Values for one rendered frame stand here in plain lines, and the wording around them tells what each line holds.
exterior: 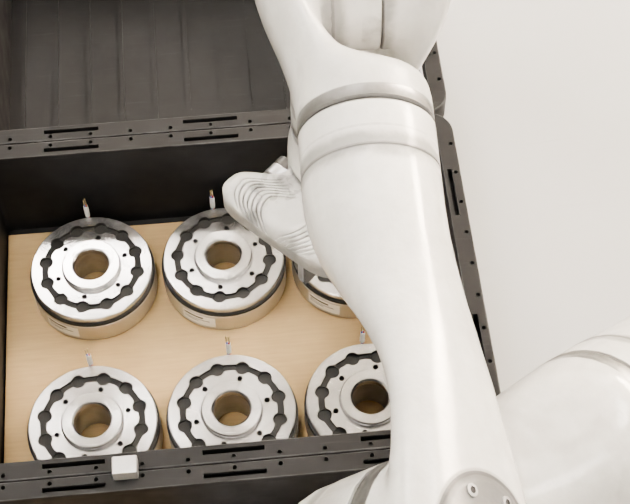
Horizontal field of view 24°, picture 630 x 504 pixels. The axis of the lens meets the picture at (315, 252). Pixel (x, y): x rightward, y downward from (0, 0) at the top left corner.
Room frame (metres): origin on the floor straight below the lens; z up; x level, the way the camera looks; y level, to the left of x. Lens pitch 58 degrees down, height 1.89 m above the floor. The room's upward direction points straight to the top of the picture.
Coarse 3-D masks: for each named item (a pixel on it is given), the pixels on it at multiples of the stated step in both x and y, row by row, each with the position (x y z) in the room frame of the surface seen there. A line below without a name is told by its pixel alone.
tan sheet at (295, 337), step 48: (288, 288) 0.63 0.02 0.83; (48, 336) 0.59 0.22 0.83; (144, 336) 0.59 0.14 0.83; (192, 336) 0.59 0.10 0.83; (240, 336) 0.59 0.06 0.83; (288, 336) 0.59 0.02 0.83; (336, 336) 0.59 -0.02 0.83; (48, 384) 0.54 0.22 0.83; (144, 384) 0.54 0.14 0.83; (96, 432) 0.50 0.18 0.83
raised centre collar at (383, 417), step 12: (360, 372) 0.53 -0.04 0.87; (372, 372) 0.53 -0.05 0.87; (348, 384) 0.52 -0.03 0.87; (360, 384) 0.53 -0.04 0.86; (384, 384) 0.52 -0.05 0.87; (348, 396) 0.51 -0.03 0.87; (348, 408) 0.50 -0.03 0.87; (384, 408) 0.50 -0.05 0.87; (360, 420) 0.49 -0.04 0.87; (372, 420) 0.49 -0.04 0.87; (384, 420) 0.49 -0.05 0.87
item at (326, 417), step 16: (336, 352) 0.56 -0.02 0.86; (352, 352) 0.56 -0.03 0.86; (368, 352) 0.56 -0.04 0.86; (320, 368) 0.54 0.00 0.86; (336, 368) 0.54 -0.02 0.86; (352, 368) 0.54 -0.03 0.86; (368, 368) 0.54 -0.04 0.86; (320, 384) 0.53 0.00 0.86; (336, 384) 0.53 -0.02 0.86; (320, 400) 0.51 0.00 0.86; (336, 400) 0.51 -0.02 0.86; (320, 416) 0.50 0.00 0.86; (336, 416) 0.50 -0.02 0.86; (320, 432) 0.49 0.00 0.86; (336, 432) 0.49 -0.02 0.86; (352, 432) 0.49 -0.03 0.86
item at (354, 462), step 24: (312, 456) 0.43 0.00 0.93; (336, 456) 0.43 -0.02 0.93; (360, 456) 0.43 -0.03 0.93; (384, 456) 0.43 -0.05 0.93; (48, 480) 0.42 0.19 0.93; (72, 480) 0.42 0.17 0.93; (96, 480) 0.42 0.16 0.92; (120, 480) 0.42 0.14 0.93; (144, 480) 0.42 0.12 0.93; (168, 480) 0.42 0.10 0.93; (192, 480) 0.42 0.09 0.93; (216, 480) 0.42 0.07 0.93; (240, 480) 0.42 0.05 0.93; (264, 480) 0.42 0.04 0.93
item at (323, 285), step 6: (318, 276) 0.63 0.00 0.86; (312, 282) 0.62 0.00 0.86; (318, 282) 0.62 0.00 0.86; (324, 282) 0.62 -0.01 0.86; (330, 282) 0.62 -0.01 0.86; (318, 288) 0.62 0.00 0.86; (324, 288) 0.62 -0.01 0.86; (330, 288) 0.62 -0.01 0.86; (324, 294) 0.61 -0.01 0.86; (330, 294) 0.61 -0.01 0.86; (336, 294) 0.61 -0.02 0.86
